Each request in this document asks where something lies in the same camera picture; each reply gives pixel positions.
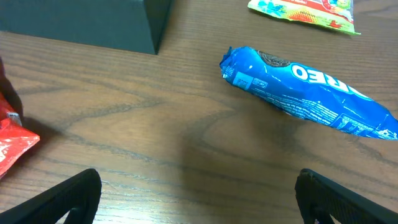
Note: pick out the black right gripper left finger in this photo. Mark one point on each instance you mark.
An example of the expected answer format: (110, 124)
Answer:
(77, 197)

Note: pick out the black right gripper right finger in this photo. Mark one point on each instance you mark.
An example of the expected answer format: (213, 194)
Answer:
(321, 200)

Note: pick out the red Hacks candy bag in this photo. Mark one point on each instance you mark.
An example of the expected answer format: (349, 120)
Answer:
(15, 140)

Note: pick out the green Haribo gummy bag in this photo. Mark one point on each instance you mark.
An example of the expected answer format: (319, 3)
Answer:
(332, 14)

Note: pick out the blue Oreo cookie pack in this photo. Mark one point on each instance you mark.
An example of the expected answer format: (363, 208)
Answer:
(307, 93)

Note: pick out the dark green open box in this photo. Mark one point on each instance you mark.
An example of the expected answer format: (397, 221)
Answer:
(133, 25)

